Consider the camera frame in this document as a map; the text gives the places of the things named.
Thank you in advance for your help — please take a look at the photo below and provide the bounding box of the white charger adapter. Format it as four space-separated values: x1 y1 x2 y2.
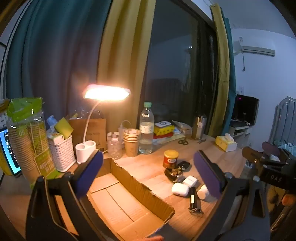
183 175 197 188

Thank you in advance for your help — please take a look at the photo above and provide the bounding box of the white pill bottle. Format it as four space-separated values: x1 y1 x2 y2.
196 185 214 202

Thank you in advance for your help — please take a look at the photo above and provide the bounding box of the white folded packet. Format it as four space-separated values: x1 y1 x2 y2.
47 132 65 143

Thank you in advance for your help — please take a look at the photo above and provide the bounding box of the dark glass window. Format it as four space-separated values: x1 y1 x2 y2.
144 0 219 139

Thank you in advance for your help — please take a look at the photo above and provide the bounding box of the yellow-lid jar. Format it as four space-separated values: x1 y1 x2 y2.
163 150 179 169

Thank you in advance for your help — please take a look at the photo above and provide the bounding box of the black television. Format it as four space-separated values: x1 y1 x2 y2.
231 94 259 127

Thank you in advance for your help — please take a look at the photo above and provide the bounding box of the green-label paper cup sleeve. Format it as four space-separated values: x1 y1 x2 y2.
6 97 56 188

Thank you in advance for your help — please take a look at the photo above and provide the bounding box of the kraft lamp packaging box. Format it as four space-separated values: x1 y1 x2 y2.
69 118 107 151

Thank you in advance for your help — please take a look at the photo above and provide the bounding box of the white desk lamp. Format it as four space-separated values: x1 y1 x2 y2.
75 84 131 164

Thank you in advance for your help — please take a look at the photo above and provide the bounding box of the white round-marked device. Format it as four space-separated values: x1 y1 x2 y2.
154 120 172 128

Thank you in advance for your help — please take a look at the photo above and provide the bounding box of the yellow printed box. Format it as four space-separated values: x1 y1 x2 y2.
0 99 11 130

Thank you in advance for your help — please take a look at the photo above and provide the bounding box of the yellow flat box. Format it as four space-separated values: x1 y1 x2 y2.
154 125 175 136

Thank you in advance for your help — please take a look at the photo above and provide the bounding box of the white television stand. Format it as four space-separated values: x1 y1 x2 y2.
229 122 250 142

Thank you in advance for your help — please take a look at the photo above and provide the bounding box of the black car key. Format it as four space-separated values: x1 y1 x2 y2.
177 161 190 172

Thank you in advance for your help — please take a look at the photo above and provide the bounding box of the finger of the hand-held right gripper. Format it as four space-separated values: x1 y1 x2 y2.
242 147 266 164
262 142 281 156

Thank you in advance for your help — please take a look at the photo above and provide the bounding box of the black leather strap watch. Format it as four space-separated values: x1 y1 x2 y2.
164 167 183 183

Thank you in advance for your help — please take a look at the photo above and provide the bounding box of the black slim device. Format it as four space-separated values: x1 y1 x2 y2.
188 186 204 215

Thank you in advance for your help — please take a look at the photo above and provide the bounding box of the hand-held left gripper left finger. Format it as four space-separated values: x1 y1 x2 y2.
25 149 104 241

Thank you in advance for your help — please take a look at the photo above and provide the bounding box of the stack of brown paper cups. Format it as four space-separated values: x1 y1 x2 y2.
123 128 141 157

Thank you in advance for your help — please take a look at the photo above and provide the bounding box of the clear plastic water bottle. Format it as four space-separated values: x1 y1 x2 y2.
139 101 155 154

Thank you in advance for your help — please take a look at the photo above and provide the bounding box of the brown cardboard box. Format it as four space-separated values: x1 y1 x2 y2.
87 157 175 241

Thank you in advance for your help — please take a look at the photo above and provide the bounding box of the clear patterned drinking glass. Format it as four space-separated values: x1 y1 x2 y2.
107 132 123 159

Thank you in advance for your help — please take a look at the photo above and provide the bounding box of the white air conditioner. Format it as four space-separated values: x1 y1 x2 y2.
233 38 275 57

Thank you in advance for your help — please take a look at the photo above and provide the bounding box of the white earbuds case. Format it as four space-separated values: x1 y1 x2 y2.
171 183 190 197

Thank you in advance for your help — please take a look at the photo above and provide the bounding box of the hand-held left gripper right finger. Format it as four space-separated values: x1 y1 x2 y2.
193 150 271 241

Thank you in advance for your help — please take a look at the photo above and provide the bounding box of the white perforated plastic basket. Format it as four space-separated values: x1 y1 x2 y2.
47 134 77 172

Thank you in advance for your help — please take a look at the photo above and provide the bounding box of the steel tumbler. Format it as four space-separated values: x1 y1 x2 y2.
191 115 207 140

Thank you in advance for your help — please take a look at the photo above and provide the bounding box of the yellow and teal curtain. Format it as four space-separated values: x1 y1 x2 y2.
208 3 237 137

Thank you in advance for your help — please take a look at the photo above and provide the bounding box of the yellow tissue box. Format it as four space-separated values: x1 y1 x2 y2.
216 134 238 152

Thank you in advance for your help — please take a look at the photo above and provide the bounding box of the blue packet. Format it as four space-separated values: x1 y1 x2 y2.
47 115 58 130

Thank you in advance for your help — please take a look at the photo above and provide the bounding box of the yellow-green sponge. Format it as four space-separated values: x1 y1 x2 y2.
54 117 74 139

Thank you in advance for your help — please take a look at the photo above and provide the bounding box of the person's right hand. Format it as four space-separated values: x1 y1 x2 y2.
282 193 296 205

